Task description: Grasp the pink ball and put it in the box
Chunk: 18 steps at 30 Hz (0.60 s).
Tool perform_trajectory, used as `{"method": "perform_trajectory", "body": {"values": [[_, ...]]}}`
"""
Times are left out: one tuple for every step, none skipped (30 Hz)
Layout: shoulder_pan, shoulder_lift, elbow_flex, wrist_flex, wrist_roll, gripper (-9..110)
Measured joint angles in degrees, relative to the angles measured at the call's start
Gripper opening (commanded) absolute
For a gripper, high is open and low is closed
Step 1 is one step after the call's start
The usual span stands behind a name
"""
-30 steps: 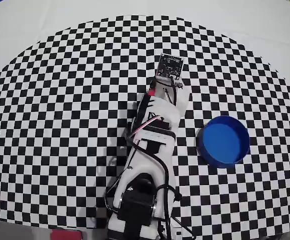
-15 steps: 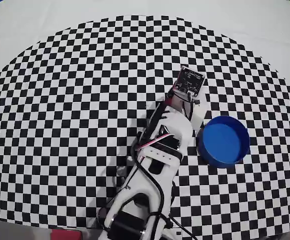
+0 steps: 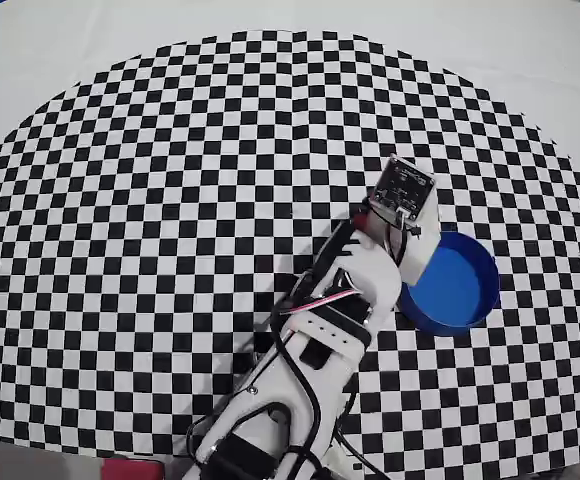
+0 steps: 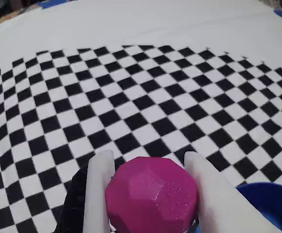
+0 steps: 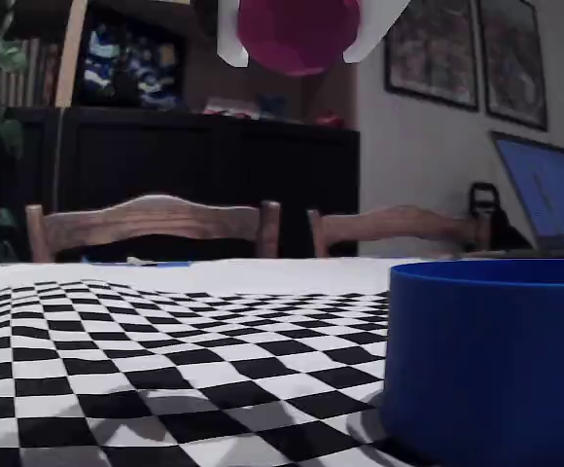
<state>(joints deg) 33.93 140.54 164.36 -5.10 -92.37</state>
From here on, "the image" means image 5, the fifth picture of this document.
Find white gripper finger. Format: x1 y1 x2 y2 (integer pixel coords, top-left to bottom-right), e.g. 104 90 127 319
342 0 409 63
216 0 251 68

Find pink faceted ball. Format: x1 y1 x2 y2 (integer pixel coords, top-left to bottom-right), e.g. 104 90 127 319
236 0 364 78

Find blue round box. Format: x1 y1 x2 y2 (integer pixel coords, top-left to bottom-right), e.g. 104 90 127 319
378 258 564 467

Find pink white papers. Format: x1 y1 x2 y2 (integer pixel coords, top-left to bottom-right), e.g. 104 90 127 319
202 96 260 119

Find small blue item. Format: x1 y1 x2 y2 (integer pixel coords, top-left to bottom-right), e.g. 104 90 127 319
259 93 291 119

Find blue starry night painting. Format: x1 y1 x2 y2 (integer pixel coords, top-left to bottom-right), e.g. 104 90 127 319
74 8 187 111

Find black sideboard cabinet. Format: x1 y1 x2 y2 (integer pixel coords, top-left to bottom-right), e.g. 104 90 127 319
8 106 362 262

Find light wooden bookshelf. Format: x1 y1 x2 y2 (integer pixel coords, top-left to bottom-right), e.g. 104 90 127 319
0 0 361 118

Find brown wooden chair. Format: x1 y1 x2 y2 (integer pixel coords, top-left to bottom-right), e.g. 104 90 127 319
24 194 282 264
306 204 490 259

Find row of books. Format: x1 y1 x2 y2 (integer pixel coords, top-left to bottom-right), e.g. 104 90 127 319
0 37 62 109

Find blue tape strip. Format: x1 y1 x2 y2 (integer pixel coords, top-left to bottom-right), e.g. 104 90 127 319
81 259 194 269

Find open laptop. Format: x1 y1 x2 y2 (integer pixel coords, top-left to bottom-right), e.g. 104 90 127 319
489 129 564 260

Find checkerboard printed white sheet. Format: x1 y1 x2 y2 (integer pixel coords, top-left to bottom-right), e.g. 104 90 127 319
0 256 564 467

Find black framed wall picture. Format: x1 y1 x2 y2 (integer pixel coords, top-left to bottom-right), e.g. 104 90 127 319
383 0 480 113
477 0 549 132

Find black handled object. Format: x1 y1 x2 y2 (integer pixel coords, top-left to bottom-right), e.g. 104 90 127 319
467 181 532 253

